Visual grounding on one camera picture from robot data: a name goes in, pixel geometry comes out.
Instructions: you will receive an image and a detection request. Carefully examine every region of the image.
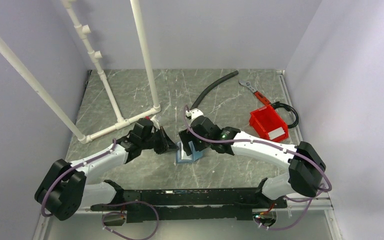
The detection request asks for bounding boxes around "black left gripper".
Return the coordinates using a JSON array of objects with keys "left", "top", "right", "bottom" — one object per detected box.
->
[{"left": 141, "top": 126, "right": 180, "bottom": 155}]

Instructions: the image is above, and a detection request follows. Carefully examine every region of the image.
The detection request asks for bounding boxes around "blue card holder wallet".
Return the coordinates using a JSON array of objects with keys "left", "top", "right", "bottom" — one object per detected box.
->
[{"left": 174, "top": 141, "right": 204, "bottom": 165}]

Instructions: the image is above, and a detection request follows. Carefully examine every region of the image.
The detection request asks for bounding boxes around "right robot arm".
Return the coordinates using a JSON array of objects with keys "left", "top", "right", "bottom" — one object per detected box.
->
[{"left": 178, "top": 115, "right": 332, "bottom": 208}]

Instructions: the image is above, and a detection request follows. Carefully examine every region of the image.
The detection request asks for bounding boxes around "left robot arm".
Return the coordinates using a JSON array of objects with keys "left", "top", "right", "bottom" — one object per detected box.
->
[{"left": 34, "top": 118, "right": 179, "bottom": 221}]

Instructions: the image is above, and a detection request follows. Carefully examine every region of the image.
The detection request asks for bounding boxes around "stack of white cards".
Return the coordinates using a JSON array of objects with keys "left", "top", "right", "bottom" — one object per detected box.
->
[{"left": 268, "top": 127, "right": 289, "bottom": 142}]

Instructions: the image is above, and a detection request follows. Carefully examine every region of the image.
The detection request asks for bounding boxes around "black base bar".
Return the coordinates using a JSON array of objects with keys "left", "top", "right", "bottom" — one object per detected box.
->
[{"left": 90, "top": 185, "right": 288, "bottom": 223}]

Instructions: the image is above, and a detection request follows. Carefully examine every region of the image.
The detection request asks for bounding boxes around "red plastic bin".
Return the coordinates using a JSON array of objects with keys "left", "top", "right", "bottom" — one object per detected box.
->
[{"left": 249, "top": 105, "right": 289, "bottom": 143}]

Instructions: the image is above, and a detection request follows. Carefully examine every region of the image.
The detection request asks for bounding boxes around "white PVC pipe frame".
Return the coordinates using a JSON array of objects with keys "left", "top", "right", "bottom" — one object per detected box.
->
[{"left": 0, "top": 0, "right": 162, "bottom": 145}]

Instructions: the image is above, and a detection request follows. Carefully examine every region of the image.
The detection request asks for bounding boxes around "black foam hose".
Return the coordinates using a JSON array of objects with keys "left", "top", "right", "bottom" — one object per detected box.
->
[{"left": 190, "top": 70, "right": 239, "bottom": 110}]

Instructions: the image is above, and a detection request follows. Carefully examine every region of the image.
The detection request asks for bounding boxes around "red-handled adjustable wrench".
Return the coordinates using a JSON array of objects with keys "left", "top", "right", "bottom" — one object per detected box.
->
[{"left": 238, "top": 80, "right": 271, "bottom": 106}]

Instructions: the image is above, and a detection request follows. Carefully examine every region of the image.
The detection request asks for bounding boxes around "coiled black cable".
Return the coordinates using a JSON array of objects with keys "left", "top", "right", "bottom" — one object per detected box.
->
[{"left": 270, "top": 101, "right": 300, "bottom": 129}]

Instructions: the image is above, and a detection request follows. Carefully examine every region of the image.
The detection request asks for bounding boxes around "aluminium rail at right edge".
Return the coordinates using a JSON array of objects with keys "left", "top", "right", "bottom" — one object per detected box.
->
[{"left": 274, "top": 70, "right": 303, "bottom": 145}]

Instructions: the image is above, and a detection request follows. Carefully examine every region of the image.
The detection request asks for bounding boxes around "aluminium rail at front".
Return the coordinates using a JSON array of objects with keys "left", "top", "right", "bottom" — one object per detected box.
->
[{"left": 41, "top": 188, "right": 334, "bottom": 215}]

